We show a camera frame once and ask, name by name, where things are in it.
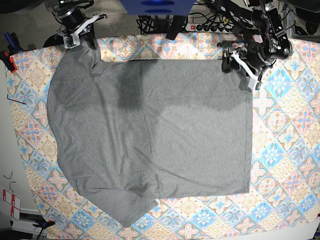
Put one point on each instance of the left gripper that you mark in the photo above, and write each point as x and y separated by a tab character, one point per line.
254	61

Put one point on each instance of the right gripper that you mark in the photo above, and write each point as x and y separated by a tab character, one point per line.
71	38

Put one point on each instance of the grey T-shirt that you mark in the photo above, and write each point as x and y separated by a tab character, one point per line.
130	133

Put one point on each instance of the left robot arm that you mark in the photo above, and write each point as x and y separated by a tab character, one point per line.
261	40

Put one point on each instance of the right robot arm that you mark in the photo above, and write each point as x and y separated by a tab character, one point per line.
75	26

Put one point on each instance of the black stool seat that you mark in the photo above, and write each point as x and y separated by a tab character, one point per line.
53	40

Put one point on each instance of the white power strip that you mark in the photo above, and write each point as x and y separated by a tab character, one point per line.
208	28

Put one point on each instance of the blue clamp upper left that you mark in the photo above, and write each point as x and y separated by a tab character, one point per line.
13	43

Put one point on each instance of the blue clamp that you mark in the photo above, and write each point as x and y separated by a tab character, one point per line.
43	225
13	43

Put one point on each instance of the red black clamp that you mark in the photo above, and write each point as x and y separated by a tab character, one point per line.
8	61

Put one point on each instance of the patterned colourful tablecloth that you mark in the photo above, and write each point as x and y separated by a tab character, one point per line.
285	170

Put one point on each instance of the red white label sheet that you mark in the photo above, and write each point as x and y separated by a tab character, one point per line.
10	204

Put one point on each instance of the blue clamp lower left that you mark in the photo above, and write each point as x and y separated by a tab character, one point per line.
43	225

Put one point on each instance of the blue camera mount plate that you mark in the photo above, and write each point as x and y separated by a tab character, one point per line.
158	7

